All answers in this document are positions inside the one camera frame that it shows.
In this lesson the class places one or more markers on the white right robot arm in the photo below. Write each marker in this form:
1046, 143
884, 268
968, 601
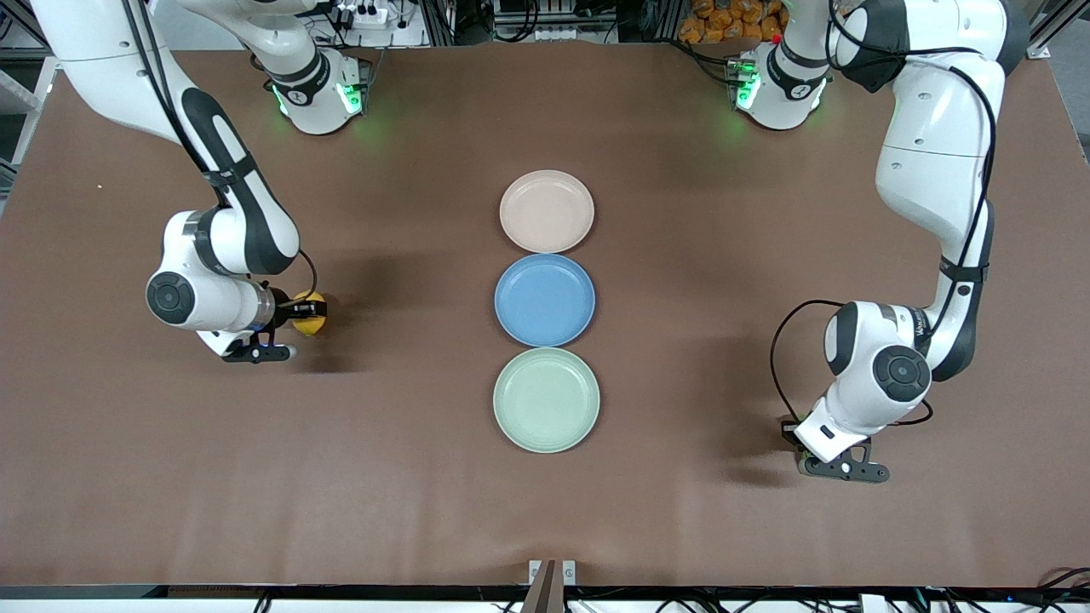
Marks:
238, 204

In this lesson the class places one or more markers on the white power strip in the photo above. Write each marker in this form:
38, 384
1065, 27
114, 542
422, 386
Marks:
564, 33
364, 15

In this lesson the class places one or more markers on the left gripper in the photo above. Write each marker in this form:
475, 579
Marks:
789, 435

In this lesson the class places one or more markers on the blue round plate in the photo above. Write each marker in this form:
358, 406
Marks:
545, 300

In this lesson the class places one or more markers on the pink round plate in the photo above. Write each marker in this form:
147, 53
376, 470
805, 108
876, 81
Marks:
546, 211

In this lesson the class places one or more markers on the yellow lemon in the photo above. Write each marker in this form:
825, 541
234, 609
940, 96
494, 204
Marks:
311, 329

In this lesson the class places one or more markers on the brown table cover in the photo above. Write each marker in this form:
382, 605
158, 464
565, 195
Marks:
255, 477

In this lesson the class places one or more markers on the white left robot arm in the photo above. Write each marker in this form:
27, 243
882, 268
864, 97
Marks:
928, 170

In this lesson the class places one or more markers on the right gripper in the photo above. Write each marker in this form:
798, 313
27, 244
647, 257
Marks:
283, 310

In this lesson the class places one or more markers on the grey metal table edge bracket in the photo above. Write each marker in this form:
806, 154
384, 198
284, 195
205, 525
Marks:
552, 587

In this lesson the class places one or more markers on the aluminium frame post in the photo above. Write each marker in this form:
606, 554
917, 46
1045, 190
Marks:
25, 53
1043, 41

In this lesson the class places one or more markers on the green round plate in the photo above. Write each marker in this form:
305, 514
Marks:
546, 400

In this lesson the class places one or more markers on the bag of orange items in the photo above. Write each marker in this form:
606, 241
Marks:
724, 24

